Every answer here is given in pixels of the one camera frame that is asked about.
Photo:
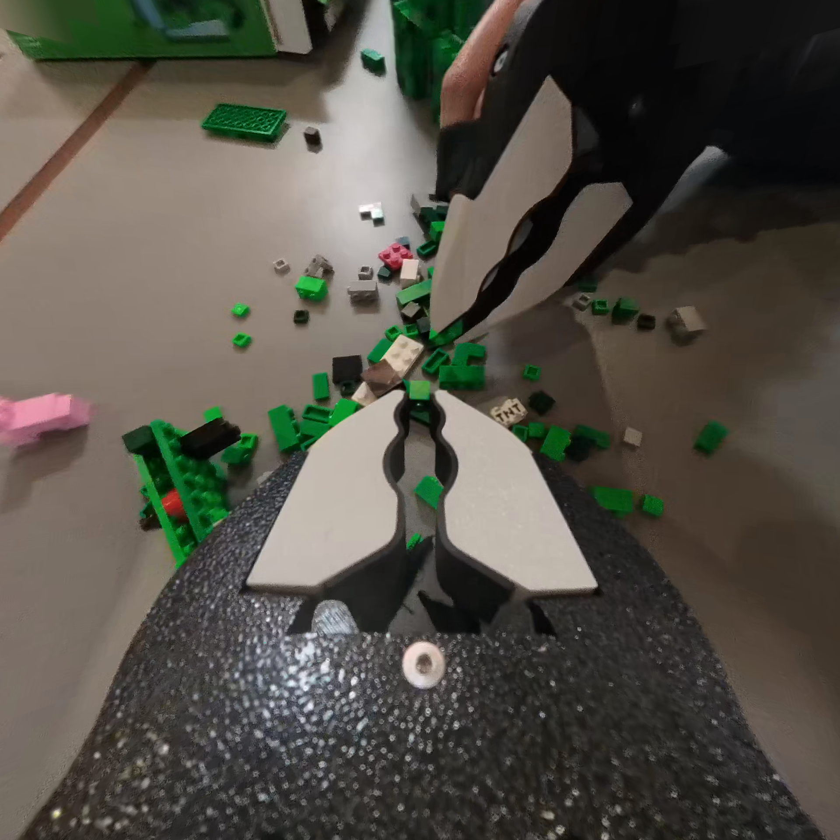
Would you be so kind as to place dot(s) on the grey bracket brick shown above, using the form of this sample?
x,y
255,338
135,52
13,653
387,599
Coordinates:
x,y
319,266

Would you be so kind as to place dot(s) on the glossy corner tile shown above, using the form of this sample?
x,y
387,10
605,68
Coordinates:
x,y
372,211

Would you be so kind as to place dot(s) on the red square studded plate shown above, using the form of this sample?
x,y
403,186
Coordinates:
x,y
396,254

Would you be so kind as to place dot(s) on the dark grey flat tile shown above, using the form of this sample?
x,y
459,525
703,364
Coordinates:
x,y
313,138

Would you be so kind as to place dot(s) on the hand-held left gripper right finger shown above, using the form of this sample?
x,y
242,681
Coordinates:
x,y
518,518

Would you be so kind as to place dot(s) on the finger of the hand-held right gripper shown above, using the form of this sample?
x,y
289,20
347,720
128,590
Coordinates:
x,y
577,229
499,197

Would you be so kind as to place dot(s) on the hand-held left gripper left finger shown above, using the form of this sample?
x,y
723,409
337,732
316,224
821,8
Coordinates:
x,y
328,518

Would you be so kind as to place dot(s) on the green studded plate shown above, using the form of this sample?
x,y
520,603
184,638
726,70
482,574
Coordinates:
x,y
243,123

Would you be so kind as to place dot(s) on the white studded plate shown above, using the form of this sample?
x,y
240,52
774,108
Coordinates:
x,y
405,353

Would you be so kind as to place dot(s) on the small green brick stack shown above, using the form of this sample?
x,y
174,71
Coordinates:
x,y
420,390

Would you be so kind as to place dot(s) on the dark grey square tile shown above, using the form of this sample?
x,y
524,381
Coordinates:
x,y
380,375

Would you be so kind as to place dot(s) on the person's right hand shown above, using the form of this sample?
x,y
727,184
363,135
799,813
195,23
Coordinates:
x,y
469,72

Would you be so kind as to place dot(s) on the wooden-edged grey desk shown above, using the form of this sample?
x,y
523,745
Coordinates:
x,y
26,118

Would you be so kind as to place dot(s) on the green brick frame model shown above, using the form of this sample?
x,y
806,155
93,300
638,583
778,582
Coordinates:
x,y
190,485

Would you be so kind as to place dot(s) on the black flat tile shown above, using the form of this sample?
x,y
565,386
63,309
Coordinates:
x,y
346,369

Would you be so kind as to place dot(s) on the large green pixel-pattern model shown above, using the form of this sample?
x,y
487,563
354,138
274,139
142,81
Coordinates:
x,y
420,59

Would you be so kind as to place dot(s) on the green toy set box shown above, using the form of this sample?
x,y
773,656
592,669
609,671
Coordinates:
x,y
98,33

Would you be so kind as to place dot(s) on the pink brick pig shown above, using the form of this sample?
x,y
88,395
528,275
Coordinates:
x,y
39,417

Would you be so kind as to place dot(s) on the green bricks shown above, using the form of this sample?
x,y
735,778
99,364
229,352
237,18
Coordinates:
x,y
310,287

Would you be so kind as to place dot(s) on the white printed brick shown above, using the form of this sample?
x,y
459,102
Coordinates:
x,y
508,412

